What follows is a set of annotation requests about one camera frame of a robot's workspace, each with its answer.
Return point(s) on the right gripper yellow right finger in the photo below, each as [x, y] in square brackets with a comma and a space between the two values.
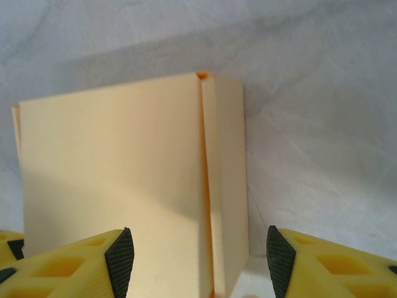
[335, 270]

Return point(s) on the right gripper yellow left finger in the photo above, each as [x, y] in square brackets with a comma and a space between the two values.
[68, 273]

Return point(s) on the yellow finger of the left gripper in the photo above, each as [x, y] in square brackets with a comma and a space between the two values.
[9, 251]

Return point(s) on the yellow paper box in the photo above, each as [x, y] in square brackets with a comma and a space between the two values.
[108, 161]

